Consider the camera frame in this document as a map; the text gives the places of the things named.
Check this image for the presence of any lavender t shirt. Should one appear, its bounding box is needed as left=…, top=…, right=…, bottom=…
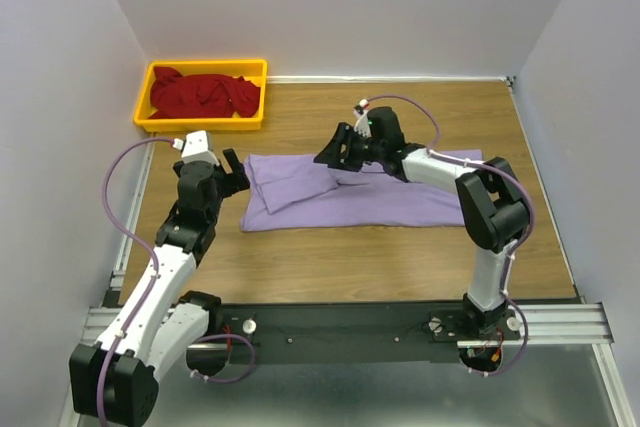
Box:
left=240, top=154, right=464, bottom=232

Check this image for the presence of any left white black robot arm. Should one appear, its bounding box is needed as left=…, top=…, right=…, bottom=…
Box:
left=69, top=148, right=256, bottom=426

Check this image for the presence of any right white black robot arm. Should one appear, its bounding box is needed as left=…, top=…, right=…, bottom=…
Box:
left=314, top=107, right=535, bottom=337

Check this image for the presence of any red t shirt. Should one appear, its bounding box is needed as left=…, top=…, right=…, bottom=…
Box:
left=150, top=66, right=261, bottom=119

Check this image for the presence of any yellow plastic bin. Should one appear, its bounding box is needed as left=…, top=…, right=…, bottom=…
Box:
left=133, top=59, right=267, bottom=133

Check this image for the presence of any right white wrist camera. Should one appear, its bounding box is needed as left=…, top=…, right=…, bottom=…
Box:
left=353, top=99, right=371, bottom=138

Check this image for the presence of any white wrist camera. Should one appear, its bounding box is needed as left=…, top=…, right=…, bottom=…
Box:
left=353, top=99, right=371, bottom=138
left=171, top=130, right=220, bottom=166

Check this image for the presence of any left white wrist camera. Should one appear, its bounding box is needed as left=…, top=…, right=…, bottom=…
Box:
left=171, top=130, right=220, bottom=166

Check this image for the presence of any left side aluminium rail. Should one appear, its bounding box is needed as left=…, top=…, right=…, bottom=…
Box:
left=101, top=137, right=156, bottom=308

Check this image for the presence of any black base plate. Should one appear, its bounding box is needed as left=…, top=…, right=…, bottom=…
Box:
left=164, top=300, right=521, bottom=367

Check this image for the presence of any aluminium frame rail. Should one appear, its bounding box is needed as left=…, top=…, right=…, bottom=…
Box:
left=79, top=302, right=615, bottom=349

